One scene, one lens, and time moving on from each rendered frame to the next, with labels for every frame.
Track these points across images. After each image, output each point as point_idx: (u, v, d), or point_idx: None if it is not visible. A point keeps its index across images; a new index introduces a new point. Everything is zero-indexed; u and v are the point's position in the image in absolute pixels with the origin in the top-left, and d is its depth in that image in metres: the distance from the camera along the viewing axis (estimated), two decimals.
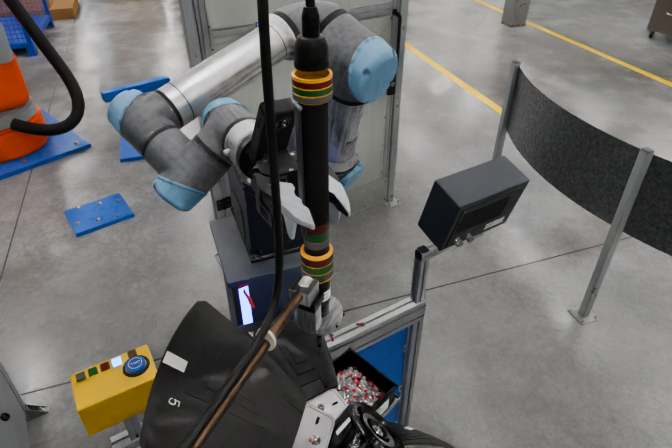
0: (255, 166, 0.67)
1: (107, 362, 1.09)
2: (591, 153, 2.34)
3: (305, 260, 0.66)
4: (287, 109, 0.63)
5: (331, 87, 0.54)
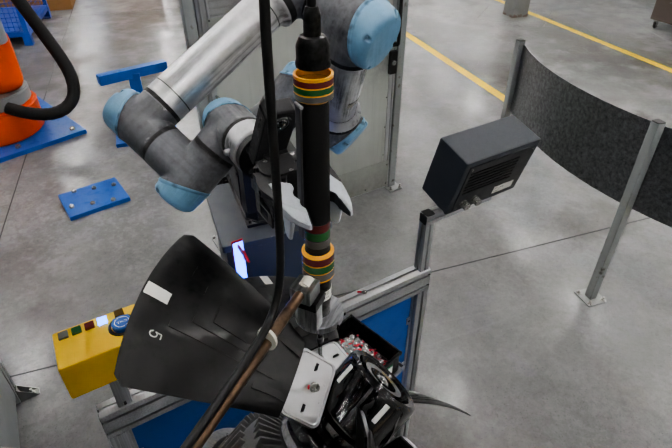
0: (255, 166, 0.67)
1: (92, 321, 1.02)
2: (600, 128, 2.27)
3: (306, 260, 0.66)
4: (287, 109, 0.63)
5: (332, 87, 0.54)
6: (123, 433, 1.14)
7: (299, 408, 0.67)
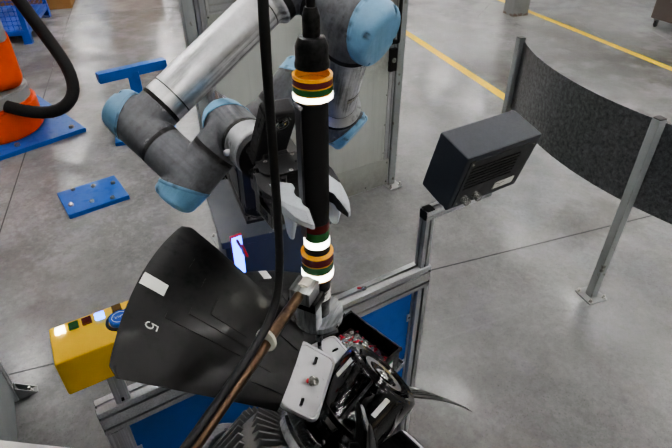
0: (255, 166, 0.67)
1: (89, 316, 1.01)
2: (600, 125, 2.26)
3: (305, 260, 0.66)
4: (287, 109, 0.63)
5: (331, 87, 0.54)
6: (121, 430, 1.13)
7: (297, 402, 0.66)
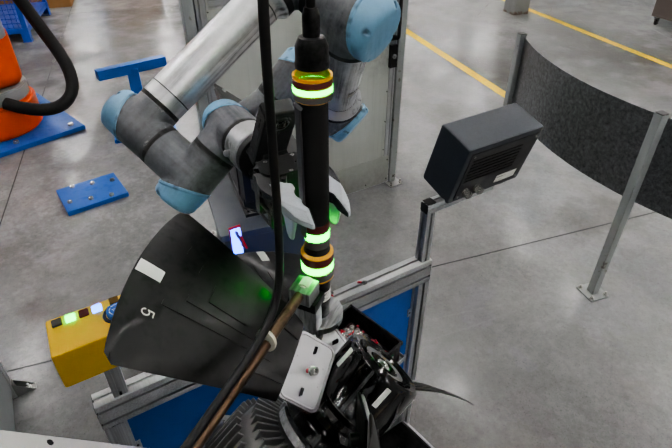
0: (255, 166, 0.67)
1: (86, 308, 0.99)
2: (602, 120, 2.24)
3: (305, 261, 0.66)
4: (287, 109, 0.63)
5: (331, 88, 0.54)
6: (119, 424, 1.12)
7: (297, 392, 0.65)
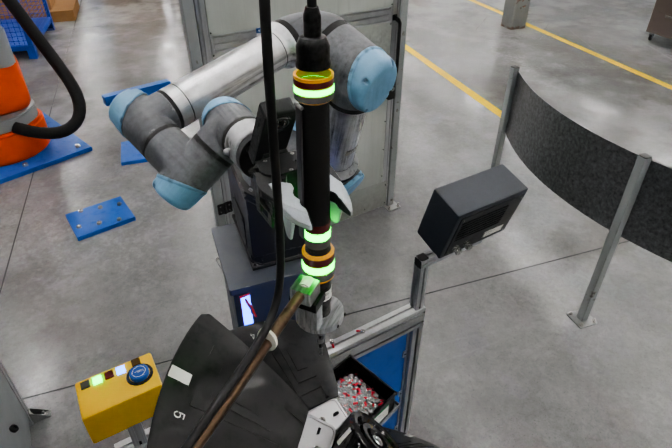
0: (255, 166, 0.67)
1: (111, 370, 1.10)
2: (590, 158, 2.35)
3: (306, 260, 0.66)
4: (287, 109, 0.63)
5: (332, 87, 0.54)
6: None
7: None
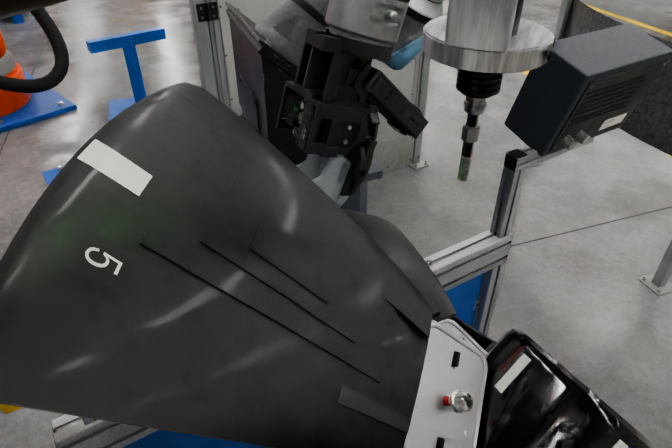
0: (378, 120, 0.53)
1: None
2: None
3: None
4: None
5: None
6: None
7: None
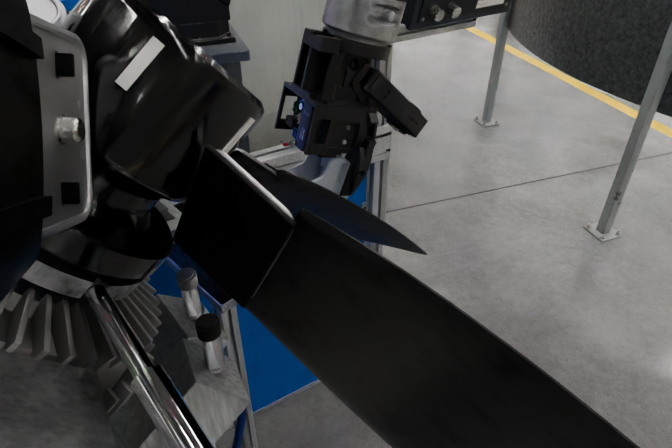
0: (377, 120, 0.53)
1: None
2: (616, 14, 1.85)
3: None
4: None
5: None
6: None
7: None
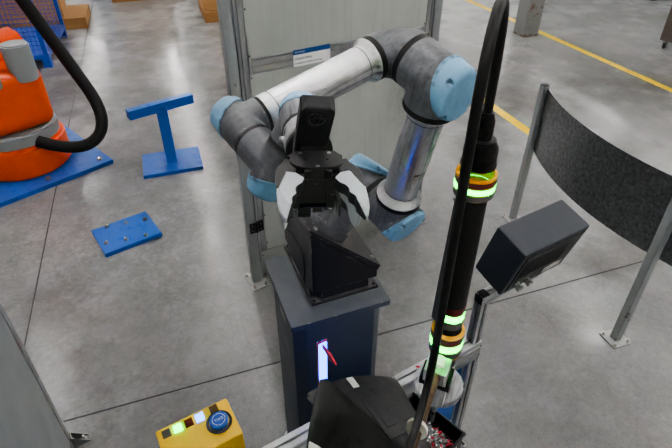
0: (289, 155, 0.70)
1: (190, 418, 1.10)
2: (627, 181, 2.35)
3: None
4: (324, 106, 0.64)
5: (496, 185, 0.54)
6: None
7: None
